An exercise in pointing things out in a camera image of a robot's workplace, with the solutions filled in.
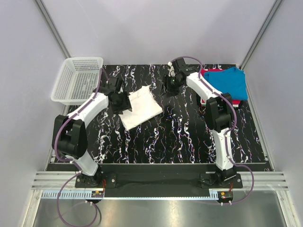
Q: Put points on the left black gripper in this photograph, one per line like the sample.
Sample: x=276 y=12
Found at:
x=122 y=103

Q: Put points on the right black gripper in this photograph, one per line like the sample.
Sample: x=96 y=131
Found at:
x=169 y=86

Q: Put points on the white printed t shirt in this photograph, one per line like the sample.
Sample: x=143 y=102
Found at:
x=144 y=107

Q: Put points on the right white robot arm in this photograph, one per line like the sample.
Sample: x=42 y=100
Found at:
x=220 y=116

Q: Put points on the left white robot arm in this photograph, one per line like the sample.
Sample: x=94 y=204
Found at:
x=70 y=141

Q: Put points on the black marble pattern mat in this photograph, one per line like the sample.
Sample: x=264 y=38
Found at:
x=177 y=135

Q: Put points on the white plastic basket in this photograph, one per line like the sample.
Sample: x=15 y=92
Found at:
x=77 y=78

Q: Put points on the blue folded t shirt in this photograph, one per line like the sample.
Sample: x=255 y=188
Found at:
x=230 y=81

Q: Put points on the red folded t shirt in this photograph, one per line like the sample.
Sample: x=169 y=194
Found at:
x=235 y=103

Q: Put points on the left small circuit board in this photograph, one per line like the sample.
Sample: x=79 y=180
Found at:
x=98 y=194

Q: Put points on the small circuit board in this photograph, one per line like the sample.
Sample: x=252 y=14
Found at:
x=98 y=194
x=226 y=195

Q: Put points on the right small circuit board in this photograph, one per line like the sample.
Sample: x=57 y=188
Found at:
x=226 y=195

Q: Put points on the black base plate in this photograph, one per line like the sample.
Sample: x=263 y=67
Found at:
x=201 y=175

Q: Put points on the aluminium rail profile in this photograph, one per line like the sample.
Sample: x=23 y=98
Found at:
x=51 y=180

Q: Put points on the white slotted cable duct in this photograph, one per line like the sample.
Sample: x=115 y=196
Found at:
x=204 y=195

